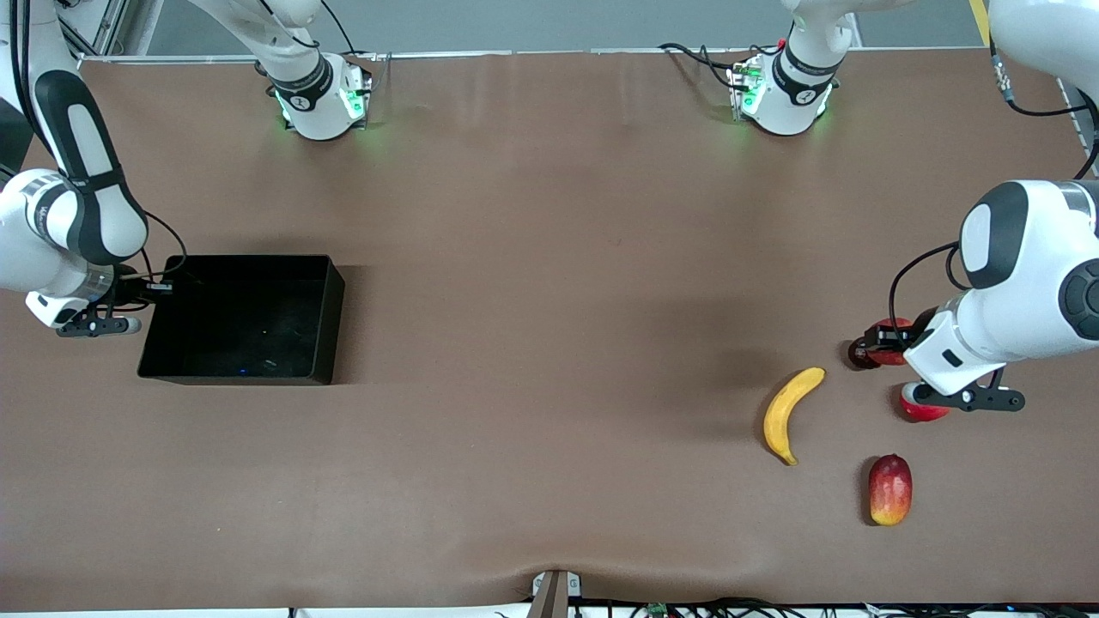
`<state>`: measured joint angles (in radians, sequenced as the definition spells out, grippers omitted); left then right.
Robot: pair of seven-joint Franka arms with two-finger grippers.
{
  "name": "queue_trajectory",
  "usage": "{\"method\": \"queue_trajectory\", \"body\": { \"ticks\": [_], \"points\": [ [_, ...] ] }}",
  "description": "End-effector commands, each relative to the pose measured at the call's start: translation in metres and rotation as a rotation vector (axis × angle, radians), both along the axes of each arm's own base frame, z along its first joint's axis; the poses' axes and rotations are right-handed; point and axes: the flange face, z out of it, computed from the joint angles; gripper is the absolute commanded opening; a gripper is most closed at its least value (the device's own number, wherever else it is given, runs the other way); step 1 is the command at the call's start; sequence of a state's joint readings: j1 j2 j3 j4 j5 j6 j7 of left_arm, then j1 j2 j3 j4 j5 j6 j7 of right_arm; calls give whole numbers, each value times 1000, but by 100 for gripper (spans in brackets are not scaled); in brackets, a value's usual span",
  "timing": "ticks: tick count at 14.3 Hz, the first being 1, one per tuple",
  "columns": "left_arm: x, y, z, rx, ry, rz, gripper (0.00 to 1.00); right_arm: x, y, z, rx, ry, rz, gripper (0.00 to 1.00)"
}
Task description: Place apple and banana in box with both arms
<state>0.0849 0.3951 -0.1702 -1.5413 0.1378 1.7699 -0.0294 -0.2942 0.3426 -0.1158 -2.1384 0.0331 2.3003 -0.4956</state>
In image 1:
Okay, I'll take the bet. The black base cable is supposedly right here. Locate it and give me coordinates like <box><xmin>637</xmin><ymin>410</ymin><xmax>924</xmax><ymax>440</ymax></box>
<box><xmin>658</xmin><ymin>41</ymin><xmax>741</xmax><ymax>91</ymax></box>

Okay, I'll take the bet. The black plastic box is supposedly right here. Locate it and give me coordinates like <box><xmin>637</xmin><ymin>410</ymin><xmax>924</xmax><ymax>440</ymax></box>
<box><xmin>137</xmin><ymin>254</ymin><xmax>346</xmax><ymax>385</ymax></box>

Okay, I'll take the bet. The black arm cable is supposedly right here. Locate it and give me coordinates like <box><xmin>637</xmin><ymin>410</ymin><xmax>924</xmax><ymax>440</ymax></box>
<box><xmin>889</xmin><ymin>243</ymin><xmax>962</xmax><ymax>344</ymax></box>
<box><xmin>137</xmin><ymin>210</ymin><xmax>190</xmax><ymax>284</ymax></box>

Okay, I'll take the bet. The metal table clamp bracket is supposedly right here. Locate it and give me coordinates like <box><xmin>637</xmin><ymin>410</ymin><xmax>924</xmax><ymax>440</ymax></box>
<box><xmin>525</xmin><ymin>569</ymin><xmax>585</xmax><ymax>618</ymax></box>

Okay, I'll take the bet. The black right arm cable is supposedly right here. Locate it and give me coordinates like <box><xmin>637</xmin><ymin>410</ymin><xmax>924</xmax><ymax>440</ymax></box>
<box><xmin>137</xmin><ymin>210</ymin><xmax>190</xmax><ymax>284</ymax></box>

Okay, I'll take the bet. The silver table edge rail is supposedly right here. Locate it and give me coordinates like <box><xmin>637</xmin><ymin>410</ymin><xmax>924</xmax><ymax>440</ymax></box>
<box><xmin>77</xmin><ymin>47</ymin><xmax>1031</xmax><ymax>65</ymax></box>

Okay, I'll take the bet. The red peach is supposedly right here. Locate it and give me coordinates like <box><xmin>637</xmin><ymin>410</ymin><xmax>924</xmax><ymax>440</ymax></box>
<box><xmin>900</xmin><ymin>382</ymin><xmax>950</xmax><ymax>423</ymax></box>

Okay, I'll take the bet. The red yellow apple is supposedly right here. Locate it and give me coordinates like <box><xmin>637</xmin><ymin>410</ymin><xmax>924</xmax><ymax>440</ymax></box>
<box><xmin>869</xmin><ymin>318</ymin><xmax>916</xmax><ymax>367</ymax></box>

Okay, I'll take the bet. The red yellow mango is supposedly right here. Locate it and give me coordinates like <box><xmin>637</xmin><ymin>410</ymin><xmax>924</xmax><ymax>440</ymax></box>
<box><xmin>867</xmin><ymin>453</ymin><xmax>914</xmax><ymax>527</ymax></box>

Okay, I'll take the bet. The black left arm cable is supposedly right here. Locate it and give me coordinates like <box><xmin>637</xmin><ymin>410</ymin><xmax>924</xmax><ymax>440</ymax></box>
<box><xmin>889</xmin><ymin>243</ymin><xmax>962</xmax><ymax>344</ymax></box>

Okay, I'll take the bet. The aluminium frame post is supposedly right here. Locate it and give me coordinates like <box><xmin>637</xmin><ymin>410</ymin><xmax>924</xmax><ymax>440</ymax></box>
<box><xmin>1054</xmin><ymin>76</ymin><xmax>1099</xmax><ymax>177</ymax></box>
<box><xmin>52</xmin><ymin>0</ymin><xmax>130</xmax><ymax>71</ymax></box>

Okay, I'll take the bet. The yellow banana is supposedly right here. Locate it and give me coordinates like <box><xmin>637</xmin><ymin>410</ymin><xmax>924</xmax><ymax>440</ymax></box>
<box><xmin>763</xmin><ymin>367</ymin><xmax>827</xmax><ymax>467</ymax></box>

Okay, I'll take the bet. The table cover mat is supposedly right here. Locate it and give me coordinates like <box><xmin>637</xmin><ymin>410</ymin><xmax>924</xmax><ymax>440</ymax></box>
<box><xmin>0</xmin><ymin>47</ymin><xmax>1099</xmax><ymax>612</ymax></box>

